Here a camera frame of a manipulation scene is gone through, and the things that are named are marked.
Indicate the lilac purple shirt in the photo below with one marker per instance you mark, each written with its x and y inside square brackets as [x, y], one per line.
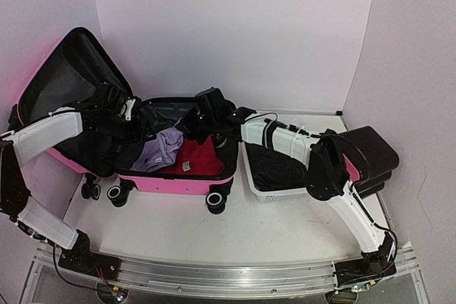
[160, 152]

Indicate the red garment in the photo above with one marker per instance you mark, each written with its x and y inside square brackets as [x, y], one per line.
[196, 160]

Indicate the black denim jeans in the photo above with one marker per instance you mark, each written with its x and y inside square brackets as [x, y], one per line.
[274, 171]

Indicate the pink and black drawer organizer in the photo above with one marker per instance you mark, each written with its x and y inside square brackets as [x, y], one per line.
[368, 157]

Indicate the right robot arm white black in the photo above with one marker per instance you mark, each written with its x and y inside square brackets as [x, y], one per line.
[338, 166]

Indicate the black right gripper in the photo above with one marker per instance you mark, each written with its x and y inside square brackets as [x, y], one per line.
[190, 123]

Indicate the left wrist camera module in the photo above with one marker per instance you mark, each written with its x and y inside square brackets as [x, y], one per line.
[126, 111]

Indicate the white perforated plastic basket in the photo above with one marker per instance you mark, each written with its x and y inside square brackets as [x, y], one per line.
[269, 197]

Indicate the dark round cosmetic compact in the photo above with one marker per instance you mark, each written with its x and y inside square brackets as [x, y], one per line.
[219, 141]

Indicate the pink hard-shell kids suitcase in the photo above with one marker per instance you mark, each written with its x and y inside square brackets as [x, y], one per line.
[76, 66]

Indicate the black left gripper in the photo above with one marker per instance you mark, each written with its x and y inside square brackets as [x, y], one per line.
[138, 135]

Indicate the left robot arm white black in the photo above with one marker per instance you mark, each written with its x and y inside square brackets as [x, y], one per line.
[21, 147]

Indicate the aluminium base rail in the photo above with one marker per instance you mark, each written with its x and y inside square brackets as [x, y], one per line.
[216, 281]

